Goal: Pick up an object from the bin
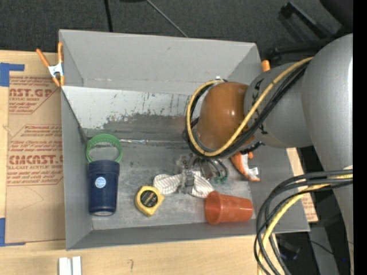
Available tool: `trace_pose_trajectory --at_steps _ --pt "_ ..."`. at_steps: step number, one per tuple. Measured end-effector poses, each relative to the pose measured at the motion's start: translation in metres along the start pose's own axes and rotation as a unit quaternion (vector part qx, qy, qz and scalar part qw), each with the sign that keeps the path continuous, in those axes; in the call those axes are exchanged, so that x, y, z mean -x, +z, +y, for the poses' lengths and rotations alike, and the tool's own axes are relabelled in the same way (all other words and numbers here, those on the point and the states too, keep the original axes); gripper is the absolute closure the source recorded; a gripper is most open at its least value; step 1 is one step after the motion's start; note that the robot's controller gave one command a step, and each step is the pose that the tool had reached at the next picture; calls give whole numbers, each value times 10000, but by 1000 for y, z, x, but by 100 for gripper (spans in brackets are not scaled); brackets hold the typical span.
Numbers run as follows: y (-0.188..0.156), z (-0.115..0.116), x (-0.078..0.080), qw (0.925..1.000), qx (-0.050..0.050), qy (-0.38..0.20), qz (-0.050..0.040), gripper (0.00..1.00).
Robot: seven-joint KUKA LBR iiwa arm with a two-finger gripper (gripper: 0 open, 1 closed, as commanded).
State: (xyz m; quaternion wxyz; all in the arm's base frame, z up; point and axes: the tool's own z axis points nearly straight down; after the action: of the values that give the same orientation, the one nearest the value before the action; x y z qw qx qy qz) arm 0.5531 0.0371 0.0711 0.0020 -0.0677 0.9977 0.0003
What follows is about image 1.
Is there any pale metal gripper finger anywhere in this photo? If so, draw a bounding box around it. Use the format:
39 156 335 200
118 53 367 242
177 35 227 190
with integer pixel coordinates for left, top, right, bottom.
179 167 189 194
188 169 197 194

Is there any white striped cloth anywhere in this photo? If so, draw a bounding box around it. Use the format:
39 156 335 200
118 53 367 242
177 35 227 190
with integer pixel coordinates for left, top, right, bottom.
153 170 215 199

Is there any yellow tape measure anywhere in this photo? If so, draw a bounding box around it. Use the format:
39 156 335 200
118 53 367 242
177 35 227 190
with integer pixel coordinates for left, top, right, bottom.
134 185 166 217

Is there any orange plastic cup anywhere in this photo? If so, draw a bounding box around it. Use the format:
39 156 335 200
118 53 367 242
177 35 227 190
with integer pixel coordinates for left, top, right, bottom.
204 190 255 226

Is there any dark blue cup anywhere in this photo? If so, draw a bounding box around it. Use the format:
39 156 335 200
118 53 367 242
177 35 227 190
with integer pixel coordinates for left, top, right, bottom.
87 159 120 217

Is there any grey metal bin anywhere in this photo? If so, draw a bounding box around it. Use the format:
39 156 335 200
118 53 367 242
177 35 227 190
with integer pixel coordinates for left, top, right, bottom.
58 29 312 251

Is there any brown cardboard board red print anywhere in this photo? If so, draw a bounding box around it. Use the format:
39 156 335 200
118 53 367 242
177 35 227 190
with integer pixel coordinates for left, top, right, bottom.
0 49 319 248

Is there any green plastic ring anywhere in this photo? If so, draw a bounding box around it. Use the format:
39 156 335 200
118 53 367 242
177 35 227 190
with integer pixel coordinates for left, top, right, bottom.
85 133 124 164

